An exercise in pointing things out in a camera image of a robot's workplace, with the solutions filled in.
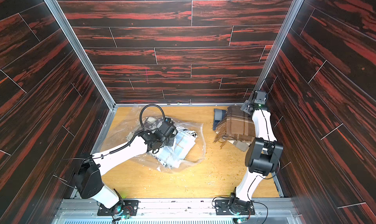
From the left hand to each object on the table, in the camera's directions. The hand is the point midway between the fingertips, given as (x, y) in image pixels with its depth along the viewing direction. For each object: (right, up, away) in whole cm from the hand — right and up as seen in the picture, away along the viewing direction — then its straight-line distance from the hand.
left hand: (171, 137), depth 85 cm
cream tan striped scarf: (+45, -6, +9) cm, 46 cm away
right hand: (+52, +17, +5) cm, 55 cm away
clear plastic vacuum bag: (-35, +9, +25) cm, 44 cm away
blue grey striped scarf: (+34, +14, +27) cm, 45 cm away
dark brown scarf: (+41, +8, +11) cm, 44 cm away
